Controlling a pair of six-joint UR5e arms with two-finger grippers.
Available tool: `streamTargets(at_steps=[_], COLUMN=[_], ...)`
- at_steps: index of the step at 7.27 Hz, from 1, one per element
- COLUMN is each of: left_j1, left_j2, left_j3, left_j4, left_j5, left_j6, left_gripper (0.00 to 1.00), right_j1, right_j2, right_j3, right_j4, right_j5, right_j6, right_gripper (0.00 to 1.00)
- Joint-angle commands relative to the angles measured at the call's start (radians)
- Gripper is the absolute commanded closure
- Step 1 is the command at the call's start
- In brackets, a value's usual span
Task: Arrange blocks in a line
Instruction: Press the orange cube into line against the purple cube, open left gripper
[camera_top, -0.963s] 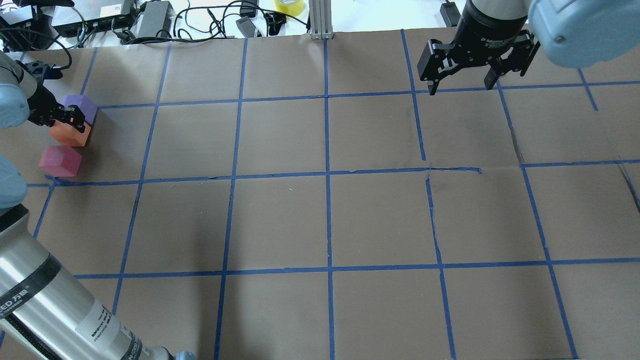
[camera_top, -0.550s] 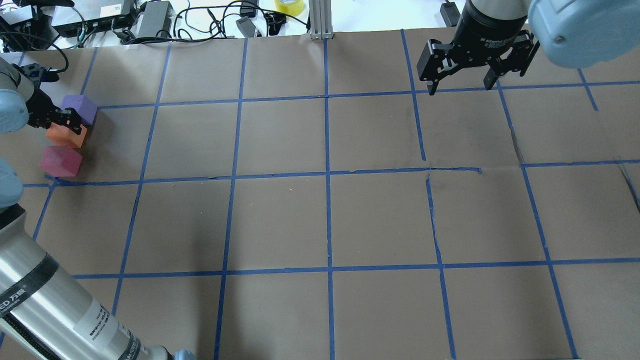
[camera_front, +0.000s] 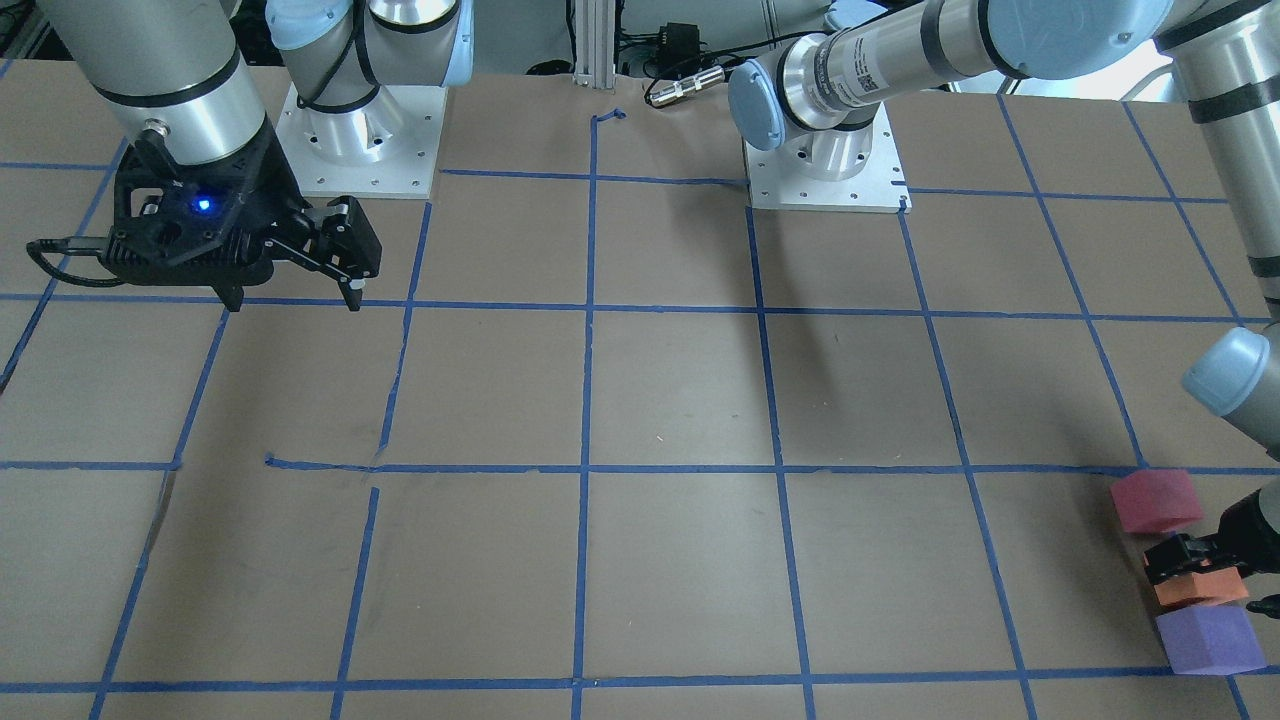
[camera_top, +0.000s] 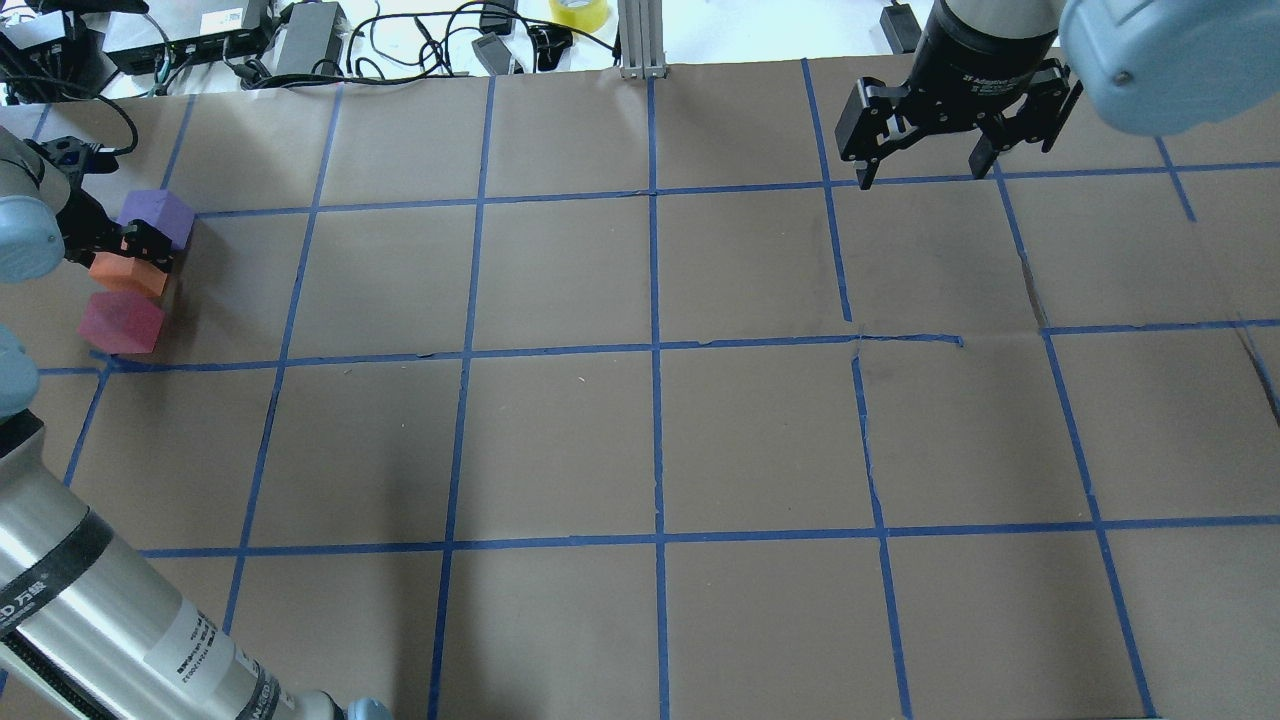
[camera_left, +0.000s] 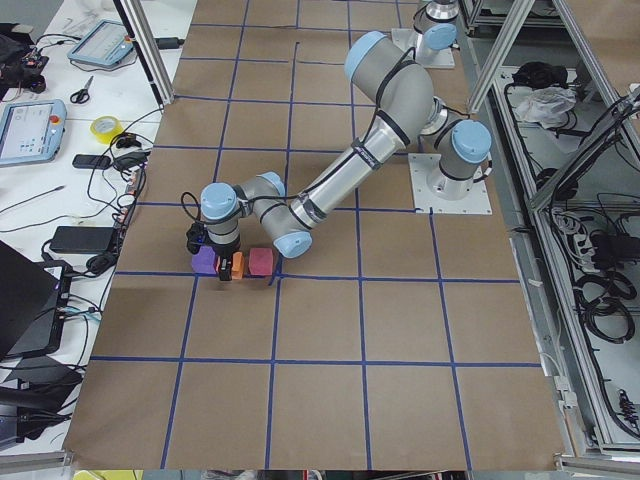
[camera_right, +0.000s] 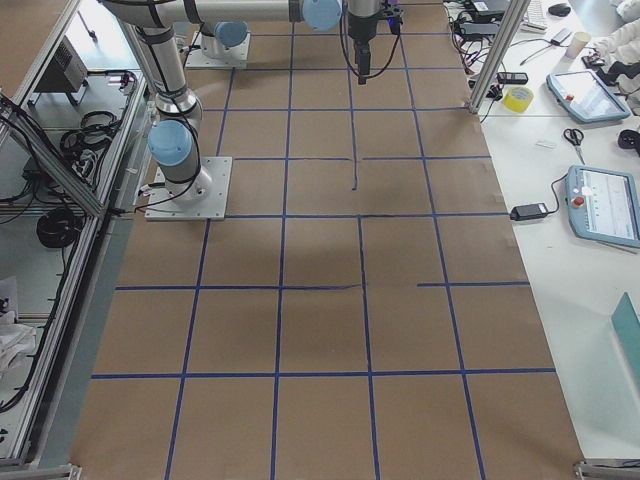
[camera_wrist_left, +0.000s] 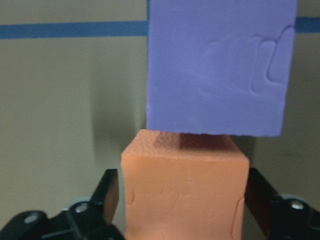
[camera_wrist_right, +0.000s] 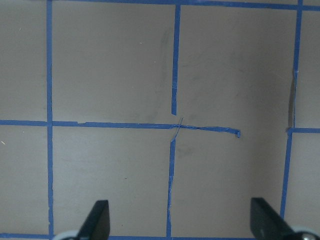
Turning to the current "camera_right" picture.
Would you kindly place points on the black phone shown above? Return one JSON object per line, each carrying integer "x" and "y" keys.
{"x": 512, "y": 78}

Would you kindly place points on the scissors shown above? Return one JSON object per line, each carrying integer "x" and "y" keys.
{"x": 575, "y": 137}

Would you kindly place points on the black power adapter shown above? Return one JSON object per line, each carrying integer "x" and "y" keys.
{"x": 528, "y": 212}

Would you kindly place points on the aluminium frame post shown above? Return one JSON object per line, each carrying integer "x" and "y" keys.
{"x": 509, "y": 26}

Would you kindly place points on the white paper cup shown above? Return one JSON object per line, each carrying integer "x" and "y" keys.
{"x": 578, "y": 42}

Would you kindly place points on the yellow tape roll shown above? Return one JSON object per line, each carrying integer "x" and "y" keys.
{"x": 518, "y": 99}

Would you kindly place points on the teach pendant far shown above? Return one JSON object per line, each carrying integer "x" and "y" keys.
{"x": 586, "y": 97}

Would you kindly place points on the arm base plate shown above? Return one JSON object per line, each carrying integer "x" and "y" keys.
{"x": 237, "y": 59}
{"x": 205, "y": 198}

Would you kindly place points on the teach pendant near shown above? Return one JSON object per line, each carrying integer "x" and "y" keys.
{"x": 603, "y": 205}

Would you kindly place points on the teach pendant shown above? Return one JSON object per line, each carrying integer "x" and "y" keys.
{"x": 586, "y": 97}
{"x": 603, "y": 205}

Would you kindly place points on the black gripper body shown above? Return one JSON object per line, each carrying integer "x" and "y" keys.
{"x": 361, "y": 29}

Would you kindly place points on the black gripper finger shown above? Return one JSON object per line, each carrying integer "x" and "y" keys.
{"x": 363, "y": 61}

